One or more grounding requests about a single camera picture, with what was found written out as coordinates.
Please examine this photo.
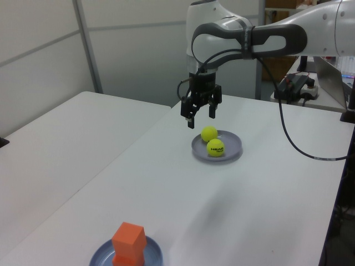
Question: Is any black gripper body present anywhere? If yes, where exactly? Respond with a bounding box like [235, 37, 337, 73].
[188, 71, 217, 104]

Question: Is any plain yellow tennis ball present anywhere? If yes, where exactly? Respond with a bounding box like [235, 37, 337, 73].
[200, 126, 219, 144]

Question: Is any tennis ball with black print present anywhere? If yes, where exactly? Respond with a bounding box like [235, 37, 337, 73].
[206, 139, 225, 158]

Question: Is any orange cube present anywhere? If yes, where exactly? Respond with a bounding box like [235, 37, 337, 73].
[111, 221, 148, 260]
[111, 250, 146, 266]

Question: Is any purple plate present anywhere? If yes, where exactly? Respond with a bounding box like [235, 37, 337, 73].
[191, 130, 244, 164]

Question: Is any tall cardboard sheet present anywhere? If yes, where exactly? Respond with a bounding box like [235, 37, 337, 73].
[270, 11, 290, 27]

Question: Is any white shelf board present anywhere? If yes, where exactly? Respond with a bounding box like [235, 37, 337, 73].
[265, 7, 306, 13]

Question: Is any brown cardboard box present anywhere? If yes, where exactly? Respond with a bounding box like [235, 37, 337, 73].
[265, 0, 300, 8]

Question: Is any grey open laptop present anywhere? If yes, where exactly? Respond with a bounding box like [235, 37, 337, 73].
[315, 56, 349, 113]

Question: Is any blue plate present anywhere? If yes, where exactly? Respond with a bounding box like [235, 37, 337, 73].
[89, 235, 164, 266]

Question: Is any short black gripper cable loop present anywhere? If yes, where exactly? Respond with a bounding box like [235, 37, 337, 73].
[176, 78, 195, 102]

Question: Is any black cable strap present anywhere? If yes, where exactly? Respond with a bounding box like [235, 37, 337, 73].
[240, 25, 257, 60]

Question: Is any long black robot cable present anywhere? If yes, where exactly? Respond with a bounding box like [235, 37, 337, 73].
[197, 48, 349, 161]

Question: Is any black power box with wires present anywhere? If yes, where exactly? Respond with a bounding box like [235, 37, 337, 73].
[273, 72, 318, 105]

